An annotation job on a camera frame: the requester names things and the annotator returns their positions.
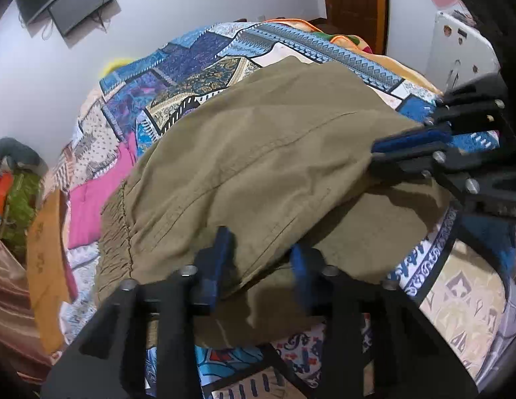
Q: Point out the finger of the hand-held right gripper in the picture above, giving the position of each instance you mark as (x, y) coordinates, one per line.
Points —
(411, 140)
(416, 164)

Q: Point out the mustard printed cloth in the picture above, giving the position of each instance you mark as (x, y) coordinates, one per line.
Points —
(45, 257)

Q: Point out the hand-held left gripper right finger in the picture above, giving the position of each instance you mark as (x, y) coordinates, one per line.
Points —
(302, 272)

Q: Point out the pile of colourful clothes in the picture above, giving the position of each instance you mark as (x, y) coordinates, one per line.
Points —
(14, 191)

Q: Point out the blue patchwork bedsheet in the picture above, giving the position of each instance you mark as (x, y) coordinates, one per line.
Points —
(208, 70)

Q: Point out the olive khaki pants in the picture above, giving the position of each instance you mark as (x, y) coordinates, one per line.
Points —
(258, 153)

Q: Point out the white plastic appliance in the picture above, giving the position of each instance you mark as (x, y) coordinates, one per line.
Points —
(457, 50)

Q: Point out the pink cloth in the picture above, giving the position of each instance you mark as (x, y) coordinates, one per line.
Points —
(95, 203)

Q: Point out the yellow cloth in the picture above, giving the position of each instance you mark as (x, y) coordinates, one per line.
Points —
(114, 66)

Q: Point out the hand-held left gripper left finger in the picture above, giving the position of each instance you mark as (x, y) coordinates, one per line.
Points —
(219, 257)

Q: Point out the brown striped cloth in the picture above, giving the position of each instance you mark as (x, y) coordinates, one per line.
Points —
(10, 307)

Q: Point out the brown wooden door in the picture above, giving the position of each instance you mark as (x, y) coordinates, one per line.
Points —
(353, 4)

